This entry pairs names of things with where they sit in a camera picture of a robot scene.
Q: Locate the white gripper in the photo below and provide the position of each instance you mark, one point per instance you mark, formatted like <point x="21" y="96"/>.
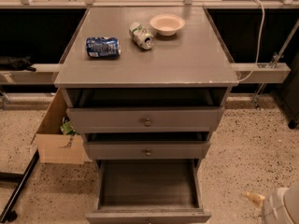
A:
<point x="277" y="206"/>

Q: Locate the grey bottom drawer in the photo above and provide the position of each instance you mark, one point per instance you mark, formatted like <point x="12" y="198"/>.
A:
<point x="148" y="192"/>

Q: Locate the grey drawer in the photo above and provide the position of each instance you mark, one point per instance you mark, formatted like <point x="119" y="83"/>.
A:
<point x="148" y="192"/>
<point x="137" y="150"/>
<point x="145" y="120"/>

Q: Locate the grey top drawer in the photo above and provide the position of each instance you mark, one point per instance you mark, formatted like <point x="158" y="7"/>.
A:
<point x="145" y="120"/>

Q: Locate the grey middle drawer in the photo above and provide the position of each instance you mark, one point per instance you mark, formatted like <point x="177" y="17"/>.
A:
<point x="137" y="150"/>

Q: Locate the grey wooden drawer cabinet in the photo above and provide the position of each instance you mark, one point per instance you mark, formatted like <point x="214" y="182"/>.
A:
<point x="188" y="69"/>

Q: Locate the black cart with wheel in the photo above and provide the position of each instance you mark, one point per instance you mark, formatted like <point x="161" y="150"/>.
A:
<point x="290" y="94"/>

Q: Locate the metal diagonal strut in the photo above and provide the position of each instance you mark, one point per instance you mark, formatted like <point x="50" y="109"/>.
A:
<point x="272" y="64"/>

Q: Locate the green and silver soda can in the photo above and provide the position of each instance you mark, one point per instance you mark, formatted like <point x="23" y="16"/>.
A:
<point x="141" y="36"/>

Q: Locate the white paper bowl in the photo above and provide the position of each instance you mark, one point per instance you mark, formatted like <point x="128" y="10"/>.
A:
<point x="167" y="24"/>

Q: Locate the green packet in box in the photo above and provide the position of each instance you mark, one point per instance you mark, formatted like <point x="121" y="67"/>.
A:
<point x="67" y="127"/>

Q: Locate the cardboard box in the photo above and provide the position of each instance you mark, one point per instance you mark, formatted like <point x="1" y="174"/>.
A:
<point x="54" y="146"/>

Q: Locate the blue soda can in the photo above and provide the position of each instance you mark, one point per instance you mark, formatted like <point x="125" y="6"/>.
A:
<point x="103" y="47"/>

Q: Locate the black floor stand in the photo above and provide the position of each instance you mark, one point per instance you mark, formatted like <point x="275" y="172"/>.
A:
<point x="8" y="213"/>

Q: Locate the grey horizontal rail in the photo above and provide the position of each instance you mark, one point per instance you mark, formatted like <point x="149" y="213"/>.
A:
<point x="247" y="73"/>

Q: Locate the black object on rail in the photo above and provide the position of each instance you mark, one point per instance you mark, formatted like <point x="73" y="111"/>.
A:
<point x="16" y="63"/>

